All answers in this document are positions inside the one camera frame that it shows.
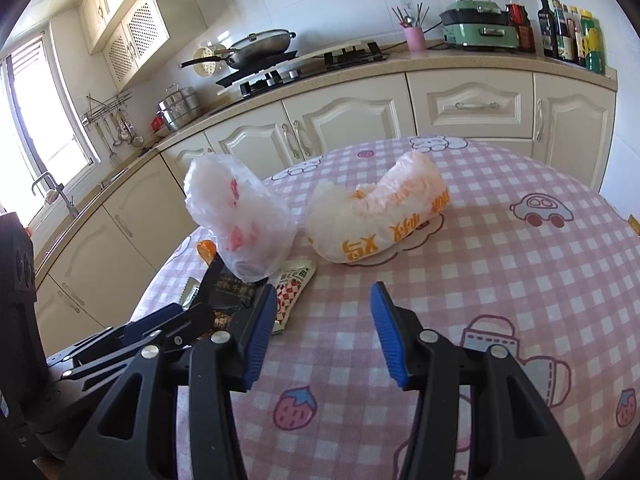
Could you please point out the kitchen window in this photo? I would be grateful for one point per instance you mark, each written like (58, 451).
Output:
(40, 125)

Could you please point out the small lattice door cabinet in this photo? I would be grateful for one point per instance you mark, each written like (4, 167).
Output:
(140, 35)

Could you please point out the pink utensil holder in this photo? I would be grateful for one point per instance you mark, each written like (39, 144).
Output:
(415, 39)

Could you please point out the silver green packet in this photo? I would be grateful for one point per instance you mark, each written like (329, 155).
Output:
(190, 292)

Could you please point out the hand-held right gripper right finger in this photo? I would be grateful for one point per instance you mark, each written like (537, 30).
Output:
(387, 340)

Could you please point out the stainless steel steamer pot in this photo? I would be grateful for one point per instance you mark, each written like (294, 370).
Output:
(180, 110)

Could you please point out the white red checkered sachet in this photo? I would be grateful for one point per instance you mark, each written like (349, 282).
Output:
(292, 290)

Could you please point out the green electric cooker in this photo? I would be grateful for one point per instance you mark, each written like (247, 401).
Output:
(480, 27)

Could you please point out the hanging metal spatula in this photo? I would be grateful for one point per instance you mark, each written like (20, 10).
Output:
(111, 152)

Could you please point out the wall utensil rack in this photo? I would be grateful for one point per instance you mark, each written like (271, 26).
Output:
(107, 105)

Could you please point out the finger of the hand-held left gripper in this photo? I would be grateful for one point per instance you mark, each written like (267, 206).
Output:
(150, 322)
(185, 332)

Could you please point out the red container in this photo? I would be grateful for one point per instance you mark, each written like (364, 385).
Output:
(158, 121)

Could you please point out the dark sauce bottle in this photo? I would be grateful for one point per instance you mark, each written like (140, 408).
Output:
(564, 37)
(577, 40)

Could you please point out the orange small packet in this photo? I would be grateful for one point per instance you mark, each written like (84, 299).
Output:
(206, 252)

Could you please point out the metal faucet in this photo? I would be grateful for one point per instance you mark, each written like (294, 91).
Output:
(65, 200)

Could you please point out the tall dark glass bottle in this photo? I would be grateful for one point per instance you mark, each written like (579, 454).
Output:
(547, 30)

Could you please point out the hanging metal skimmer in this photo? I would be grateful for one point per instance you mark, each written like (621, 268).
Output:
(132, 132)

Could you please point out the cream base cabinets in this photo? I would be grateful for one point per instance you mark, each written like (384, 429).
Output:
(350, 115)

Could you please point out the wall power outlet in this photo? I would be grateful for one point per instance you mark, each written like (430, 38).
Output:
(407, 4)

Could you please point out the red cap sauce bottle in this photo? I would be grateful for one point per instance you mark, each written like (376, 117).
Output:
(520, 25)

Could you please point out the black snack packet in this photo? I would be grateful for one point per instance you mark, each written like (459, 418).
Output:
(232, 290)

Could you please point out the green yellow plastic bottle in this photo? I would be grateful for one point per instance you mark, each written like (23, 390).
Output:
(593, 42)

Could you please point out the cream perforated colander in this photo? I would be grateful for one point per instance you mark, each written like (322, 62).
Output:
(207, 67)

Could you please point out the cream upper wall cabinets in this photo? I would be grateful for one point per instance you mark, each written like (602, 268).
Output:
(110, 0)

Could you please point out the white plastic bag pink print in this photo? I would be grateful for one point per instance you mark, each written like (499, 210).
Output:
(235, 210)

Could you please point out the bundle of chopsticks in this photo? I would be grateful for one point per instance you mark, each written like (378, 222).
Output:
(411, 15)

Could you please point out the black gas stove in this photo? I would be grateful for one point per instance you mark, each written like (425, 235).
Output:
(310, 67)

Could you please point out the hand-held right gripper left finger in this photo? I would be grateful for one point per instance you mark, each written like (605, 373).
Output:
(260, 335)

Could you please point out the gold candy wrapper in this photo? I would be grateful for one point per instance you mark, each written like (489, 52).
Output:
(222, 321)

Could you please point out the white plastic bag orange print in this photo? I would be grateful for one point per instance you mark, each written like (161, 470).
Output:
(380, 220)

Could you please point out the wok with lid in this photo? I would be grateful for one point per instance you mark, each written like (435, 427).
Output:
(260, 45)

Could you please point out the pink checkered tablecloth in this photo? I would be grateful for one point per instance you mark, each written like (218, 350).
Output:
(500, 260)

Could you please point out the hanging metal ladle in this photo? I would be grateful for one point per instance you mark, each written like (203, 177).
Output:
(117, 137)

